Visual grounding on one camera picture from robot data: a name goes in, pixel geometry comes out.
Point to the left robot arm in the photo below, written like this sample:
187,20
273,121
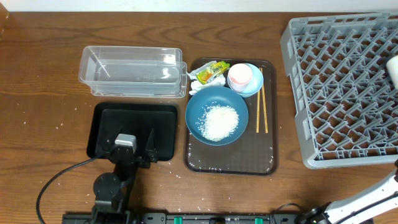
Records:
113,189

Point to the yellow green snack wrapper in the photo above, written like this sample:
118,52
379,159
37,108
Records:
209,71

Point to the pink plastic cup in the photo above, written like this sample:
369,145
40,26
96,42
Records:
239,76

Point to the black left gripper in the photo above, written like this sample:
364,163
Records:
150,154

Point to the clear plastic bin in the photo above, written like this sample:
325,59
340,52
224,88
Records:
94,56

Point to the light blue small bowl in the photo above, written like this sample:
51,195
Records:
255,84

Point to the dark brown serving tray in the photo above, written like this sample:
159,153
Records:
252,153

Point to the grey dishwasher rack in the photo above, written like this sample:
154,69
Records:
346,103

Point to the white plastic cup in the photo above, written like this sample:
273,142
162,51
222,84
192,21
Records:
392,68

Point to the black plastic bin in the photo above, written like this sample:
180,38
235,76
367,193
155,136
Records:
137,120

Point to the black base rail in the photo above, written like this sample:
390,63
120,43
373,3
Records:
161,218

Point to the wooden chopstick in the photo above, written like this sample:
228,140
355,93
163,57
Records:
258,111
263,96

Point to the pile of white rice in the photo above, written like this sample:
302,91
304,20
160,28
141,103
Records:
218,122

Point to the dark blue plate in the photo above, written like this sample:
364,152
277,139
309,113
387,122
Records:
216,95

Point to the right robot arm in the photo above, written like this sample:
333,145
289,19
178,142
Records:
378,199

